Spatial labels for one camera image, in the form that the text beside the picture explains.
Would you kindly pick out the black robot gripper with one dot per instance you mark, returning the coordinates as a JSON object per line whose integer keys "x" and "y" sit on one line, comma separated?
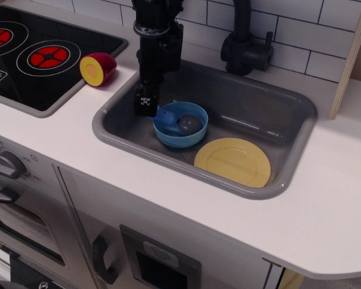
{"x": 159, "y": 53}

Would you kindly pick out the blue and grey toy spoon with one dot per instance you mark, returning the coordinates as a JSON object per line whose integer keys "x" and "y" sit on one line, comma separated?
{"x": 185, "y": 126}

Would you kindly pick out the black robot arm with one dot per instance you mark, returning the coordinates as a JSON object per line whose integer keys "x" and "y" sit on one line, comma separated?
{"x": 163, "y": 10}

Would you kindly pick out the blue plastic bowl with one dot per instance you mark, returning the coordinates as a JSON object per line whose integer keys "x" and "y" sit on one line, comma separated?
{"x": 175, "y": 140}

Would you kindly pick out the grey plastic sink basin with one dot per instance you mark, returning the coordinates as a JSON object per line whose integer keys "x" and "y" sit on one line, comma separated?
{"x": 276, "y": 120}

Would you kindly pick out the red yellow toy fruit half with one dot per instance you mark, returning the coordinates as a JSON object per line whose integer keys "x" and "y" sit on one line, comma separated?
{"x": 97, "y": 68}

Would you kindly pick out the dark grey toy faucet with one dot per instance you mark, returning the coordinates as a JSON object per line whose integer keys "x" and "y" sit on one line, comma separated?
{"x": 239, "y": 51}

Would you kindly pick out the yellow plastic plate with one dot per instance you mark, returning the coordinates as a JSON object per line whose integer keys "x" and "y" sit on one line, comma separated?
{"x": 235, "y": 159}

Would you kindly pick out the black toy stovetop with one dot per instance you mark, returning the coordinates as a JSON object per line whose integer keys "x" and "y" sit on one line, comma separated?
{"x": 39, "y": 60}

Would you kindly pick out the grey oven knob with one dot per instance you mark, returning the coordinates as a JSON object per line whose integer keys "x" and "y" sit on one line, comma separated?
{"x": 11, "y": 166}

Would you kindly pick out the grey dishwasher control panel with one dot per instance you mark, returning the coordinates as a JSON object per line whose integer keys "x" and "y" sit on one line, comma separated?
{"x": 157, "y": 265}

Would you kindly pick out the toy oven door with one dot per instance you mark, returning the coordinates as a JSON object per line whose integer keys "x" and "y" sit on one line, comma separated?
{"x": 32, "y": 241}

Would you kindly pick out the grey oven door handle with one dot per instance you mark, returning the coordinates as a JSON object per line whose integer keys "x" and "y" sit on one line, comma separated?
{"x": 8, "y": 196}

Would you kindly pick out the dark grey cabinet handle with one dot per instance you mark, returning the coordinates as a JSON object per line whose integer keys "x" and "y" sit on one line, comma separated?
{"x": 98, "y": 250}

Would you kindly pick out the light wooden side post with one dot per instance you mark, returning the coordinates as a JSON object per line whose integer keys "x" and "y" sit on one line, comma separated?
{"x": 346, "y": 73}

